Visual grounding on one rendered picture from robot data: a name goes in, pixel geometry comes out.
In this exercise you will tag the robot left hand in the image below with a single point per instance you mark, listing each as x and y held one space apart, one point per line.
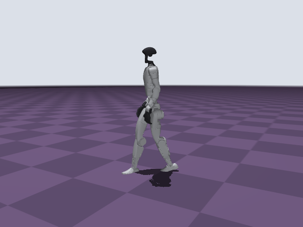
147 116

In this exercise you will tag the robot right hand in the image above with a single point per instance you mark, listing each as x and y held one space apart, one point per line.
139 110

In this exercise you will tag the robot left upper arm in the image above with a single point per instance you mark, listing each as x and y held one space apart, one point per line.
154 77

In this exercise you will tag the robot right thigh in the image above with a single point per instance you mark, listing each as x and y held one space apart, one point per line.
140 128

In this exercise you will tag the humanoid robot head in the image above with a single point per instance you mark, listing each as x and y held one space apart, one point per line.
149 51

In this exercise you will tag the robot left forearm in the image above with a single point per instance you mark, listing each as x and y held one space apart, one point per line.
153 99

